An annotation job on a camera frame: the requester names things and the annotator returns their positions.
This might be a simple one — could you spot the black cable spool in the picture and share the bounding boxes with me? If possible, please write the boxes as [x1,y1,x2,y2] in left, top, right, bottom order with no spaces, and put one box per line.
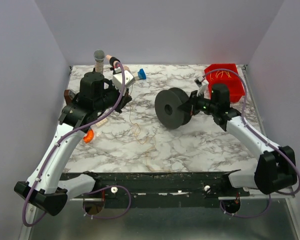
[154,87,192,130]

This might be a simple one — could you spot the orange curved track piece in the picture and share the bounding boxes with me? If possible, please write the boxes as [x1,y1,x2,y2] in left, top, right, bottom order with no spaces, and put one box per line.
[83,128,95,144]

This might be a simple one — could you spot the yellow cable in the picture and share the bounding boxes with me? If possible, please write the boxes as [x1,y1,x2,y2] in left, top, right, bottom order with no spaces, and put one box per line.
[128,84,175,174]

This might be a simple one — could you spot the yellow cables in bin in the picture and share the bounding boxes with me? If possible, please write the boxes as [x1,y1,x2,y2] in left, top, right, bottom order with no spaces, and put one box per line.
[213,69,235,81]

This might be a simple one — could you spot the pink wooden microphone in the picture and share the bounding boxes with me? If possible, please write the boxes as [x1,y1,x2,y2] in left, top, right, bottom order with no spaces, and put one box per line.
[105,54,130,74]

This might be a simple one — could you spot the white toy brick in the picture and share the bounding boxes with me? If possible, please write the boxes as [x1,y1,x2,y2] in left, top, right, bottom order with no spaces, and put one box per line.
[95,118,108,128]

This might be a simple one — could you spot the grey mesh microphone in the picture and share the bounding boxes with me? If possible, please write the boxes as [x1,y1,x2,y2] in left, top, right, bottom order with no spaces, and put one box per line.
[93,49,105,74]

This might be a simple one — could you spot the aluminium frame rail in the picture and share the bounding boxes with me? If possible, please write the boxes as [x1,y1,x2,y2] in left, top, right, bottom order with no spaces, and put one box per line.
[29,177,296,201]

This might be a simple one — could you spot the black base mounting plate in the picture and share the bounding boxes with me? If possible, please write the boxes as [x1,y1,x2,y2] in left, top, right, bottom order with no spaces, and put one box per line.
[72,171,251,210]

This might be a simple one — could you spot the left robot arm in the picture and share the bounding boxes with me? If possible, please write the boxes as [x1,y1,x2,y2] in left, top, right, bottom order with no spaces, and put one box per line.
[14,72,132,216]

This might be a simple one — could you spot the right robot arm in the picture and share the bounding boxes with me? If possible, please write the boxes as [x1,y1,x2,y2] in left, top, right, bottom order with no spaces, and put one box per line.
[178,84,298,195]

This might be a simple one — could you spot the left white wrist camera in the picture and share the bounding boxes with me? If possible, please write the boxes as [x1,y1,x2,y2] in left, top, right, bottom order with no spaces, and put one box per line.
[112,68,136,89]

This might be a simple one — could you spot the brown wooden metronome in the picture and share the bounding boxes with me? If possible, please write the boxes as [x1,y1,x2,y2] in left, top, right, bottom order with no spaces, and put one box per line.
[63,89,77,105]

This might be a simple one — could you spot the red plastic bin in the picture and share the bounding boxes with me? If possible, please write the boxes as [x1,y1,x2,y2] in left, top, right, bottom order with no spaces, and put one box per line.
[204,63,245,103]

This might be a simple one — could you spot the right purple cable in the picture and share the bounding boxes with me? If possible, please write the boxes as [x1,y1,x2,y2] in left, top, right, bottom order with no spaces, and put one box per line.
[204,68,300,220]

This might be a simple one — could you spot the blue and white block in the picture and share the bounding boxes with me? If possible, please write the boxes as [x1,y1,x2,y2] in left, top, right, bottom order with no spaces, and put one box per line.
[134,68,147,81]

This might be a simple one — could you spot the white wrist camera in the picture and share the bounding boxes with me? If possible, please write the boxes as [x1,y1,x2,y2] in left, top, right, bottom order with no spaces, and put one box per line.
[194,76,209,96]
[112,68,136,89]

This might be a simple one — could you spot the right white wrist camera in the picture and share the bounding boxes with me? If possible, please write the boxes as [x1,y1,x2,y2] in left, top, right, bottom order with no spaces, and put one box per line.
[194,76,209,96]

